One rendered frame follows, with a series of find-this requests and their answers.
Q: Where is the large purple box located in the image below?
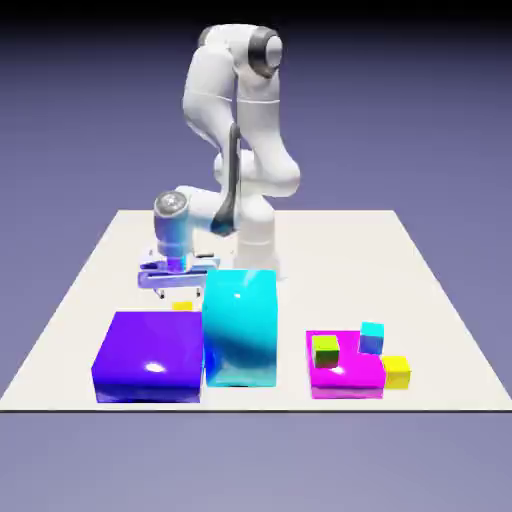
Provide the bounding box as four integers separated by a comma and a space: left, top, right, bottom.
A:
90, 310, 206, 404

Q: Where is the large magenta box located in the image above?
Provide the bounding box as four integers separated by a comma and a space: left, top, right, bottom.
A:
305, 329, 388, 400

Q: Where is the small yellow-green cube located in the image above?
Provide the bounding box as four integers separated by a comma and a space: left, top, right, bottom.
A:
310, 334, 341, 370

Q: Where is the small cyan cube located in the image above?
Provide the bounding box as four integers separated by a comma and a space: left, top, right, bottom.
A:
358, 321, 386, 356

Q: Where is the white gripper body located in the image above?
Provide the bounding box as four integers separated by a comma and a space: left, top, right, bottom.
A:
137, 257, 221, 291

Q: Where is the large cyan box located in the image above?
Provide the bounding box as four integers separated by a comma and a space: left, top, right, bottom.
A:
201, 268, 279, 388

